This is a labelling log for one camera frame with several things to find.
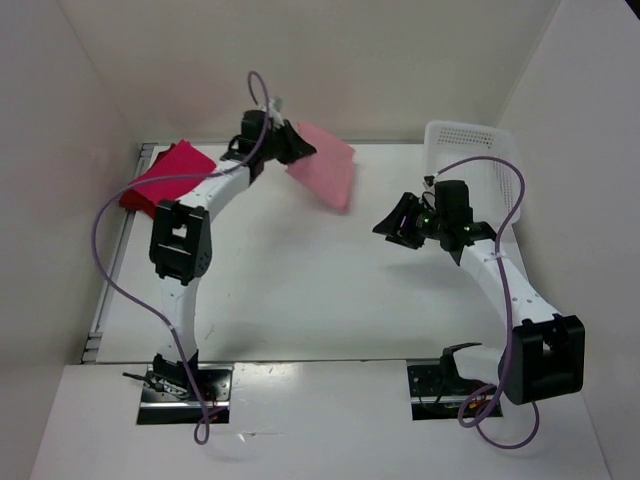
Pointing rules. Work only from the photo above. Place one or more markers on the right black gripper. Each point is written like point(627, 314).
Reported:
point(409, 204)

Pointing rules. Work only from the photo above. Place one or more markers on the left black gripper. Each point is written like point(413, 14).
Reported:
point(296, 148)

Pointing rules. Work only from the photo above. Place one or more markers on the light pink t shirt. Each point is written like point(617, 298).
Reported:
point(328, 173)

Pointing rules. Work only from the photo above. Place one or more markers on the dark red t shirt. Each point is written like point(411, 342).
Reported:
point(146, 197)

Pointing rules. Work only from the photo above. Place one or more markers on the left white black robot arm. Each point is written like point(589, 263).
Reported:
point(181, 247)

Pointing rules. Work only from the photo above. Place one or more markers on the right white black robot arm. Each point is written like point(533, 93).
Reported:
point(544, 354)

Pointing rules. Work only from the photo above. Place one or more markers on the white plastic basket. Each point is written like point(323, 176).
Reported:
point(476, 155)

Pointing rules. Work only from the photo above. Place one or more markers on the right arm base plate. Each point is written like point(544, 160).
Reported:
point(432, 397)

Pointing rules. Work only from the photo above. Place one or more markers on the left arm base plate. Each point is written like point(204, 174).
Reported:
point(164, 404)

